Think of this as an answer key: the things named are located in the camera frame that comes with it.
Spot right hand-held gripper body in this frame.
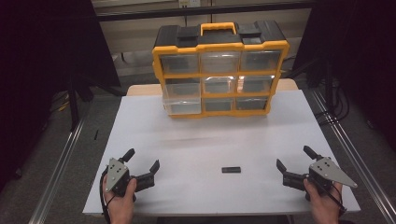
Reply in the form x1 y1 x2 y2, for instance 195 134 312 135
307 156 359 191

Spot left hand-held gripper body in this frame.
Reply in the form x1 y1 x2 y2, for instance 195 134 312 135
106 158 138 198

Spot small black rectangular block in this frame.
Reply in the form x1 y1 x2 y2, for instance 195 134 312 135
221 166 242 175

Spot clear plastic drawer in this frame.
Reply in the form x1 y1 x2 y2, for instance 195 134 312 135
162 77 203 116

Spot person's right hand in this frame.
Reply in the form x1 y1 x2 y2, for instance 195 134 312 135
303 178 344 219

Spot person's left hand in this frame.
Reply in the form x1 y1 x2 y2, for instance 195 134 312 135
103 174 138 219

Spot black metal stand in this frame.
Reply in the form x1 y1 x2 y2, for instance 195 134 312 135
66 73 94 133
306 55 335 114

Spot dark curtain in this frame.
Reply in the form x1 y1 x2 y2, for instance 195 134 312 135
0 0 121 190
292 0 396 150

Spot set of clear organizer drawers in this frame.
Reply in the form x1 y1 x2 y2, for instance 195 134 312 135
159 49 282 112

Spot yellow and black storage organizer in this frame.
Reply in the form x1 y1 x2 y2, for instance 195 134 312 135
151 20 290 119

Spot black horizontal bar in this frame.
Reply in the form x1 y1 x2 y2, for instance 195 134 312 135
96 2 313 22

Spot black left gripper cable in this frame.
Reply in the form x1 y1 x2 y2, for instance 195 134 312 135
99 169 112 224

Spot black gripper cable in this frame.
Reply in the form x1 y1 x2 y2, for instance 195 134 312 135
323 182 347 217
99 169 112 224

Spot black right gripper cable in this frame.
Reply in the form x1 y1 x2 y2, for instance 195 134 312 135
323 182 347 217

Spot aluminium floor rail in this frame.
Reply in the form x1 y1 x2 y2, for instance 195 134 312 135
28 118 89 224
311 89 396 224

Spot black floor cables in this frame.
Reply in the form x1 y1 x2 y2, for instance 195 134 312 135
314 77 351 126

